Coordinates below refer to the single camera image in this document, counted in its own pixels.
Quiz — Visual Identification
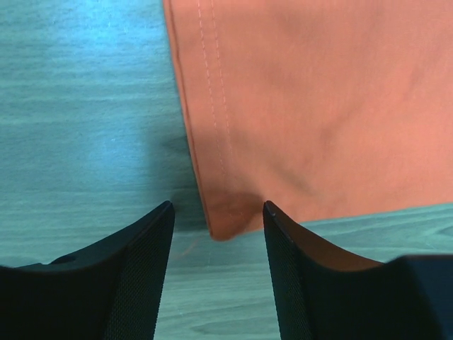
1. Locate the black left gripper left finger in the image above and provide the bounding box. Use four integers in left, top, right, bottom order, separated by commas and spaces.
1, 201, 175, 340

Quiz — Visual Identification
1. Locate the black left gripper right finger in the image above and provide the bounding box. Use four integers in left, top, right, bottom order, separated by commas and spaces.
263, 201, 452, 339

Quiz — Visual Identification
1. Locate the orange t-shirt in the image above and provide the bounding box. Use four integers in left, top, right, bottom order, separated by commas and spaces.
164, 1, 452, 241

